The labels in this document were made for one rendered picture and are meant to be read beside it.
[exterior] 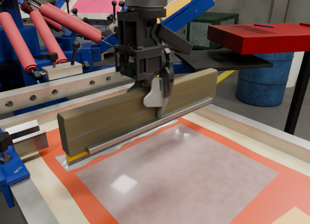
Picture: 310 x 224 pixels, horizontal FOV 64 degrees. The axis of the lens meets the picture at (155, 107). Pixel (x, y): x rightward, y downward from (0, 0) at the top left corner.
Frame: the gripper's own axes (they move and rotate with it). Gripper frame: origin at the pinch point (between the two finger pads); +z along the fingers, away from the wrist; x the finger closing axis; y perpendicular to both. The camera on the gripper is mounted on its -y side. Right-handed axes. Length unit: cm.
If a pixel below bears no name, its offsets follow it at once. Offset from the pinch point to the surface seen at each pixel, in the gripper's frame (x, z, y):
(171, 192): 10.4, 13.6, 4.8
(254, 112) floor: -81, 108, -231
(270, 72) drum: -82, 63, -253
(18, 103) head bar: -41.8, 7.8, 17.7
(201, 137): 1.6, 13.4, -15.6
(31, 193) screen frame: -3.8, 10.2, 26.5
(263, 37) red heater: -24, -1, -95
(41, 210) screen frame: 1.3, 10.2, 26.5
